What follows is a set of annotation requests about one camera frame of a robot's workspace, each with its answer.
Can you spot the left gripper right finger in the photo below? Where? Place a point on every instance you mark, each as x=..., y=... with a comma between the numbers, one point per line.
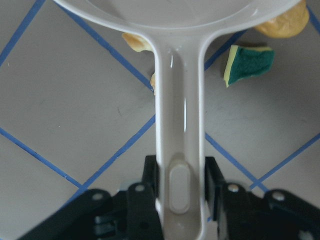
x=228, y=204

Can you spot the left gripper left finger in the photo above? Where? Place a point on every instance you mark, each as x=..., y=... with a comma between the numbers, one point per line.
x=143, y=221

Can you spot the green yellow sponge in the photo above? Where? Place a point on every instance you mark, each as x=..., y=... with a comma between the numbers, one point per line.
x=246, y=62

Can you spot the twisted croissant bread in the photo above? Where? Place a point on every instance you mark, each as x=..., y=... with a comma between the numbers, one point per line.
x=140, y=44

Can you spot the white plastic dustpan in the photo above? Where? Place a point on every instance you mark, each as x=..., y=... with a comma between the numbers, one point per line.
x=179, y=32

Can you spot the yellow potato-shaped bread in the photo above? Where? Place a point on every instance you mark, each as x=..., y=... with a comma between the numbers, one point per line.
x=288, y=24

